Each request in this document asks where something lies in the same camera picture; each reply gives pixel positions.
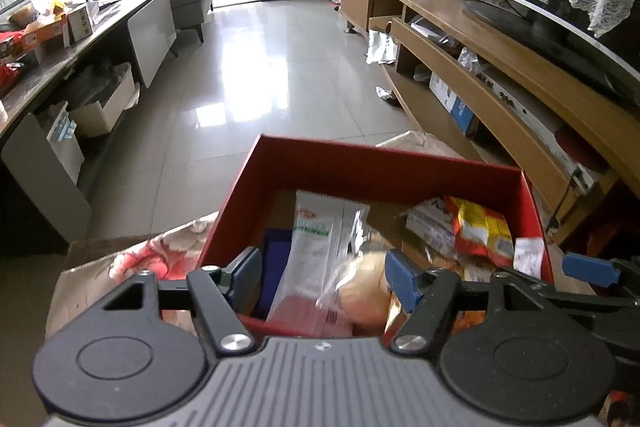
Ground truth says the white Kaprons packet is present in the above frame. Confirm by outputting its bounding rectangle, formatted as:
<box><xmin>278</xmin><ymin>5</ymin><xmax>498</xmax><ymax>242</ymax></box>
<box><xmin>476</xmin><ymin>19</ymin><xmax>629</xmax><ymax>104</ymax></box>
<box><xmin>402</xmin><ymin>197</ymin><xmax>456</xmax><ymax>259</ymax></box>

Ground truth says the dark blue wafer packet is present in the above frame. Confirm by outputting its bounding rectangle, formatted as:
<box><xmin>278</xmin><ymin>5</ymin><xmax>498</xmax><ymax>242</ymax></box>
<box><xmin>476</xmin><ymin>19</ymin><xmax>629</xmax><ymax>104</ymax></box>
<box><xmin>253</xmin><ymin>229</ymin><xmax>292</xmax><ymax>320</ymax></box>

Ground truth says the round bread bun packet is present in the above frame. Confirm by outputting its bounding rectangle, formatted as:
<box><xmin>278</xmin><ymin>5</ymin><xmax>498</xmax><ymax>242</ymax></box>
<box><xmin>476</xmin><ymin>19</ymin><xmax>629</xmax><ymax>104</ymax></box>
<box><xmin>316</xmin><ymin>208</ymin><xmax>399</xmax><ymax>335</ymax></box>

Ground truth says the red yellow snack packet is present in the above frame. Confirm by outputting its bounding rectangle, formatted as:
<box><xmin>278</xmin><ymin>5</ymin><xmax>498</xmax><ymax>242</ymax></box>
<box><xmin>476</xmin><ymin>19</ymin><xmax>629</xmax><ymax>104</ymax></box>
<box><xmin>444</xmin><ymin>196</ymin><xmax>514</xmax><ymax>267</ymax></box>

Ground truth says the long silver white packet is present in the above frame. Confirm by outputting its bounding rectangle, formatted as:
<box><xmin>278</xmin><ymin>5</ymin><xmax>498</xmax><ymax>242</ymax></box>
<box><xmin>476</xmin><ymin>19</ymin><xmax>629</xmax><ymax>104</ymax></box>
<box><xmin>267</xmin><ymin>191</ymin><xmax>369</xmax><ymax>338</ymax></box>

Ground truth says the yellow waffle snack bag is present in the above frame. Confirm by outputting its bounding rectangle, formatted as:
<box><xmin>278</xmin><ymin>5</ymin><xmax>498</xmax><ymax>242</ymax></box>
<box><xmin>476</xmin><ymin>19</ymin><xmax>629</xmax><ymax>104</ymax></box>
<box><xmin>383</xmin><ymin>251</ymin><xmax>495</xmax><ymax>346</ymax></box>

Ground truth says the red cardboard box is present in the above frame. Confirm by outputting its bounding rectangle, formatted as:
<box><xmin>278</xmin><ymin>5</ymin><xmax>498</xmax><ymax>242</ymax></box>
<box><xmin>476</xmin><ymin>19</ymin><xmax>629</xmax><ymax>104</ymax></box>
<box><xmin>198</xmin><ymin>135</ymin><xmax>542</xmax><ymax>267</ymax></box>

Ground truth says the wooden TV cabinet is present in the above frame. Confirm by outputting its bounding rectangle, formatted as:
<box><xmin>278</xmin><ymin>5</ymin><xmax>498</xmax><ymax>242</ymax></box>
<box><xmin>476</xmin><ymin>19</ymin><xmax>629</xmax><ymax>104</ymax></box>
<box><xmin>341</xmin><ymin>0</ymin><xmax>639</xmax><ymax>243</ymax></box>

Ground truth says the white storage box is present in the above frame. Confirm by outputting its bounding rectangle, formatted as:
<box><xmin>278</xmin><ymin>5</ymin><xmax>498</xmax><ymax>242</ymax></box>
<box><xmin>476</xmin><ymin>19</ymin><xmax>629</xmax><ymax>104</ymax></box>
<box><xmin>64</xmin><ymin>61</ymin><xmax>140</xmax><ymax>138</ymax></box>

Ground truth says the dark long side table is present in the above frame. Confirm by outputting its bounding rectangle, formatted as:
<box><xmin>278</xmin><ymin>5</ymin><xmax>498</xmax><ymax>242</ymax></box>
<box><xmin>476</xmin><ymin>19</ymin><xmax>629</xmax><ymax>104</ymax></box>
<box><xmin>1</xmin><ymin>0</ymin><xmax>149</xmax><ymax>251</ymax></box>

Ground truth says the flat screen television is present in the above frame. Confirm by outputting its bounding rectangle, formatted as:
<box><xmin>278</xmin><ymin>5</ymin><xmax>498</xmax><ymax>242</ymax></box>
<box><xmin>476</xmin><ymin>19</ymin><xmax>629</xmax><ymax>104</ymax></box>
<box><xmin>466</xmin><ymin>0</ymin><xmax>639</xmax><ymax>108</ymax></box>

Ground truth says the white cabinet door panel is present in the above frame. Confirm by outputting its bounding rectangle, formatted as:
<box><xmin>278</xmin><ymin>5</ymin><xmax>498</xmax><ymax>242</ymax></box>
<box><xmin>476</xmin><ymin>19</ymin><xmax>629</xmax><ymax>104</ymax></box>
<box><xmin>127</xmin><ymin>0</ymin><xmax>177</xmax><ymax>89</ymax></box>

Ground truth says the red plastic bag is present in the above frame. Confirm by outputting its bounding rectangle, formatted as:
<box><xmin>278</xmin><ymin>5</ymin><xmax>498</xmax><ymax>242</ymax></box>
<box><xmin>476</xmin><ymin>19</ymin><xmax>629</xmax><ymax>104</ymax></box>
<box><xmin>0</xmin><ymin>31</ymin><xmax>23</xmax><ymax>96</ymax></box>

